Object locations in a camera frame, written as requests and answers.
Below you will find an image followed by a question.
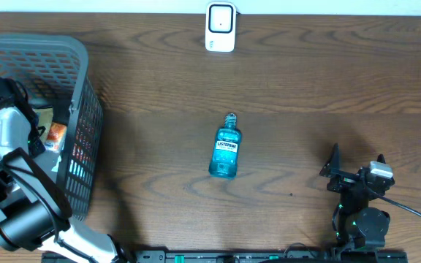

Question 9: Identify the blue Listerine mouthwash bottle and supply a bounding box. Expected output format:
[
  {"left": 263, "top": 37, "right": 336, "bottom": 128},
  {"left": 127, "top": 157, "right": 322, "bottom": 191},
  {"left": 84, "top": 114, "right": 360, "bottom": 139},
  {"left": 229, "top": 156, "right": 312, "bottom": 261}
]
[{"left": 208, "top": 113, "right": 242, "bottom": 180}]

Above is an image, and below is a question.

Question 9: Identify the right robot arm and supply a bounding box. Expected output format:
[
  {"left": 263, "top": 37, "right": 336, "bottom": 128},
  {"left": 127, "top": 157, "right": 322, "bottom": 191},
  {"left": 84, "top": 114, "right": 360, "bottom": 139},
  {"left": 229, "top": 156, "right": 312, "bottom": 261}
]
[{"left": 319, "top": 144, "right": 395, "bottom": 253}]

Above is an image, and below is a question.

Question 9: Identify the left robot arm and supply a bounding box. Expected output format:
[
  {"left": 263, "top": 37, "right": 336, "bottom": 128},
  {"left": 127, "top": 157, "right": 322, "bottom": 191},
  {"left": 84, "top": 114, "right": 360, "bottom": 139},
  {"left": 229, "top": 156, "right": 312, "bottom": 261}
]
[{"left": 0, "top": 78, "right": 137, "bottom": 262}]

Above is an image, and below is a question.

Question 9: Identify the white barcode scanner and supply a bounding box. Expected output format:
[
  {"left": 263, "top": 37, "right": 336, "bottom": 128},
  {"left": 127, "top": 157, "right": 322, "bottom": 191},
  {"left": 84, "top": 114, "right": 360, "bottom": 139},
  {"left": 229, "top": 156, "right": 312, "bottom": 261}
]
[{"left": 205, "top": 1, "right": 237, "bottom": 53}]

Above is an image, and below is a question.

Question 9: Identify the small orange box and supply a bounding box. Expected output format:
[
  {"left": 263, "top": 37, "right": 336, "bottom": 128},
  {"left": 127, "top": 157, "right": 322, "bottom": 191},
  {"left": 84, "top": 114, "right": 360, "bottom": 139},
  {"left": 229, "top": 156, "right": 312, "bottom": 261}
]
[{"left": 45, "top": 122, "right": 67, "bottom": 153}]

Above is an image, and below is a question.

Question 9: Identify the grey plastic shopping basket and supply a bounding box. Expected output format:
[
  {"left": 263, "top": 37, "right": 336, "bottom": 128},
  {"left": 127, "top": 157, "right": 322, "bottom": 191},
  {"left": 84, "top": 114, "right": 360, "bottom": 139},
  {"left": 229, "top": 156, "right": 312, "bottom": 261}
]
[{"left": 0, "top": 33, "right": 103, "bottom": 221}]

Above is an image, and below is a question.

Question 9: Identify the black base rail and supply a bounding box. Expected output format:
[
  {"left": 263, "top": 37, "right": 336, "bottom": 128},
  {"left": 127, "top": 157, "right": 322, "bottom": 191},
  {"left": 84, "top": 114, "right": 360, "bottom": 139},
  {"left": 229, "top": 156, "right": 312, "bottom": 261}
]
[{"left": 134, "top": 247, "right": 409, "bottom": 263}]

